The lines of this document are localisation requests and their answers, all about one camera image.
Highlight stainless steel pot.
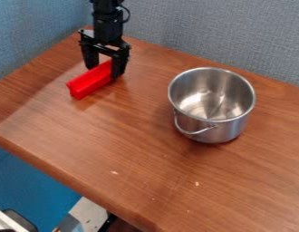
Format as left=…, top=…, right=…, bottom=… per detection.
left=168, top=67, right=256, bottom=144

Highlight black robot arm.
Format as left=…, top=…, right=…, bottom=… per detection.
left=79, top=0, right=132, bottom=79

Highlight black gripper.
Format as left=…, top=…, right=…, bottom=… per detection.
left=79, top=10, right=131, bottom=80

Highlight white grey object under table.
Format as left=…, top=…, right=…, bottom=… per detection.
left=55, top=198, right=108, bottom=232

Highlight red plastic block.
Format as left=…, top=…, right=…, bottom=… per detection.
left=67, top=60, right=112, bottom=100

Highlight black white object bottom left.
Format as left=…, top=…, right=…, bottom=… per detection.
left=0, top=209, right=39, bottom=232

